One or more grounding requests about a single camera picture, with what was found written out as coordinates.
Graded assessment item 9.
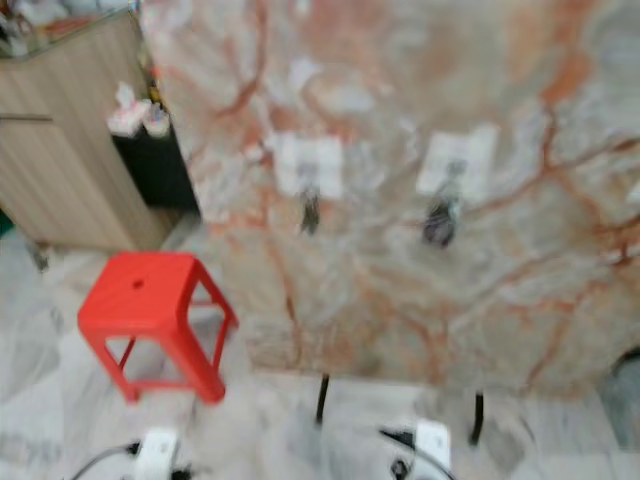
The black thin metal leg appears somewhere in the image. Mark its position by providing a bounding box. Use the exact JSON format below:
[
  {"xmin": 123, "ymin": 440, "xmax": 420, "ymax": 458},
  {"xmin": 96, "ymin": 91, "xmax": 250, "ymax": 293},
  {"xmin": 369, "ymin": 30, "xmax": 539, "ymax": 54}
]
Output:
[
  {"xmin": 314, "ymin": 373, "xmax": 332, "ymax": 428},
  {"xmin": 469, "ymin": 392, "xmax": 487, "ymax": 447}
]

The black console cabinet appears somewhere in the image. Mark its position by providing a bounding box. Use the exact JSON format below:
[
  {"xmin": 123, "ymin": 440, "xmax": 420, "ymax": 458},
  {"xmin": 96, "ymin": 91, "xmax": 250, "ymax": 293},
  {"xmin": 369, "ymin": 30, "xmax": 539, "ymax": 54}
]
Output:
[{"xmin": 112, "ymin": 125, "xmax": 202, "ymax": 214}]

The dark grey object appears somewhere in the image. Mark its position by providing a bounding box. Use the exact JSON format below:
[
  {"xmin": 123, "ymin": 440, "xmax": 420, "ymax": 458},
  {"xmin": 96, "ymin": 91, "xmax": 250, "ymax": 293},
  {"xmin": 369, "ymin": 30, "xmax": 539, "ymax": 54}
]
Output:
[{"xmin": 603, "ymin": 347, "xmax": 640, "ymax": 456}]

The white cup with items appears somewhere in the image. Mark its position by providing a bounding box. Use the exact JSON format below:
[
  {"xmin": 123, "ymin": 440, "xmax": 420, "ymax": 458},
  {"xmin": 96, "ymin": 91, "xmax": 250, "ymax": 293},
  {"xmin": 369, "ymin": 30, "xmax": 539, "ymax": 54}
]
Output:
[{"xmin": 145, "ymin": 104, "xmax": 171, "ymax": 139}]

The grey left arm cable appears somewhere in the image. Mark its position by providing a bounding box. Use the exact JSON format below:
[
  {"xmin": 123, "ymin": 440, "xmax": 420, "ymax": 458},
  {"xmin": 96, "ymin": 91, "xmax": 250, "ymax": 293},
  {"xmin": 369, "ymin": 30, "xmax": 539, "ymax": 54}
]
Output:
[{"xmin": 70, "ymin": 443, "xmax": 143, "ymax": 480}]

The slim dark key bunch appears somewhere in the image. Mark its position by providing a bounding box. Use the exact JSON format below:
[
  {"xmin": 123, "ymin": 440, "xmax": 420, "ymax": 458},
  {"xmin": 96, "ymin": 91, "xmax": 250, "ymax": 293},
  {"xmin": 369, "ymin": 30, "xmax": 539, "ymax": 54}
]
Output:
[{"xmin": 300, "ymin": 186, "xmax": 323, "ymax": 237}]

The red plastic stool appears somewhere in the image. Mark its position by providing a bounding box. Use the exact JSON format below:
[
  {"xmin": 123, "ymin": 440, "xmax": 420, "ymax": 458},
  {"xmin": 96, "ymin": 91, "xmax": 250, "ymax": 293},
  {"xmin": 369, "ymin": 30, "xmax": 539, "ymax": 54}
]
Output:
[{"xmin": 76, "ymin": 250, "xmax": 240, "ymax": 406}]

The bulky dark key bunch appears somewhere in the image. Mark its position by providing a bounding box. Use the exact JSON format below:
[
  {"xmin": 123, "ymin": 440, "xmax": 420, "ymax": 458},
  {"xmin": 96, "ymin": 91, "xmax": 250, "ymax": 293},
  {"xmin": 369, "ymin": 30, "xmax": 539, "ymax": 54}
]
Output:
[{"xmin": 421, "ymin": 160, "xmax": 467, "ymax": 250}]

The light wooden cabinet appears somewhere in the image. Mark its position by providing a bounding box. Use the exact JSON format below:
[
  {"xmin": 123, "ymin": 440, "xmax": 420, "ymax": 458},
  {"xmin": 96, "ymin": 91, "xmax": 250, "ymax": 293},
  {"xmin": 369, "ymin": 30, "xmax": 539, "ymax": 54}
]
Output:
[{"xmin": 0, "ymin": 10, "xmax": 177, "ymax": 253}]

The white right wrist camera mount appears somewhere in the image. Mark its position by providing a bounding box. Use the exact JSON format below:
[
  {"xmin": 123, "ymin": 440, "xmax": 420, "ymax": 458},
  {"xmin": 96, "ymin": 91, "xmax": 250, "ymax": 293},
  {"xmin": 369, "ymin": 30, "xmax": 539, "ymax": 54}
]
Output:
[{"xmin": 413, "ymin": 420, "xmax": 454, "ymax": 480}]

